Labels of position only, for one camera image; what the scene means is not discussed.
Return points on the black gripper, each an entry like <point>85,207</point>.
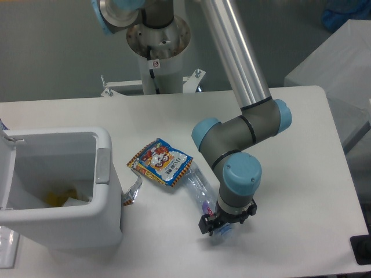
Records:
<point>209,223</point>

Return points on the clear plastic water bottle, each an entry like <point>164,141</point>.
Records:
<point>204,198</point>

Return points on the colourful snack wrapper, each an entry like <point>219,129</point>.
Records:
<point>161,162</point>

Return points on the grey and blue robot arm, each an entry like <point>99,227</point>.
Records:
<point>222,144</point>

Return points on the white plastic trash can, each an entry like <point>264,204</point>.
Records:
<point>37,161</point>

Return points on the black device at table edge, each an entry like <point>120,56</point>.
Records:
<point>361,249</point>

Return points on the white covered table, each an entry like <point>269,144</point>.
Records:
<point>341,66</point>

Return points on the clear plastic box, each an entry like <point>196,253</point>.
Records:
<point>9,245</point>

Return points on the blue object in corner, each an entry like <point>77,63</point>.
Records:
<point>337,13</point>

